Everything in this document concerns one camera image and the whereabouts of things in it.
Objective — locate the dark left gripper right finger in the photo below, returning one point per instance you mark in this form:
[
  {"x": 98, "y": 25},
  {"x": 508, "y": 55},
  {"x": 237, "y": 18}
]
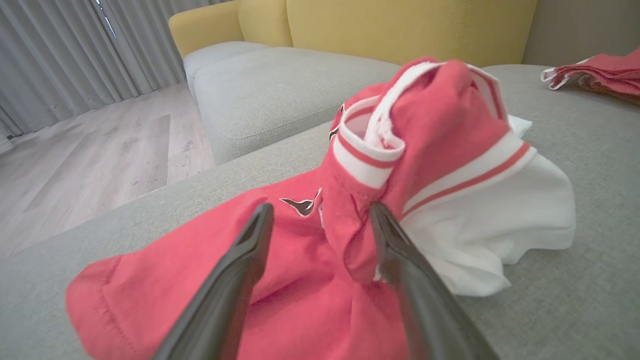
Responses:
[{"x": 425, "y": 305}]

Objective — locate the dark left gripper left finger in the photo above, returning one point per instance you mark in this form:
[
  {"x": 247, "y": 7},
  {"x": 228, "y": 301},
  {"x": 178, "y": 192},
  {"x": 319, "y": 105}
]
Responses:
[{"x": 220, "y": 300}]

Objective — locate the red white basketball jersey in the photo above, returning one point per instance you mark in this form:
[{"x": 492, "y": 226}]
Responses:
[{"x": 175, "y": 280}]

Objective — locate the large grey sofa seat cushion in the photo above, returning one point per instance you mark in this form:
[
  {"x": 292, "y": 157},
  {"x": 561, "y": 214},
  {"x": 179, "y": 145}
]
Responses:
[{"x": 575, "y": 310}]

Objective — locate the small grey sofa seat cushion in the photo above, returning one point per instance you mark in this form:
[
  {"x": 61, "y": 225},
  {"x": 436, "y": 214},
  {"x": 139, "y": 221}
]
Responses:
[{"x": 270, "y": 90}]

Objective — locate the yellow sofa backrest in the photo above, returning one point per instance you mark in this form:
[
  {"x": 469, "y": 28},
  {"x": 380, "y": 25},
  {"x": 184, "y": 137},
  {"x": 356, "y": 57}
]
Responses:
[{"x": 390, "y": 27}]

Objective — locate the grey pleated curtain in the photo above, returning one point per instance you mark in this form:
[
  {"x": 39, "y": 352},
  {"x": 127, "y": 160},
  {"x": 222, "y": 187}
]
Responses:
[{"x": 65, "y": 55}]

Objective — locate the red white basketball shorts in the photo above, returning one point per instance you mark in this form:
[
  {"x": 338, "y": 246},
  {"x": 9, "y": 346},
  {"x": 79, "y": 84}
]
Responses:
[{"x": 605, "y": 72}]

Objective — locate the grey sofa backrest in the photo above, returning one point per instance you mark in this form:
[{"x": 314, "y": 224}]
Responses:
[{"x": 585, "y": 30}]

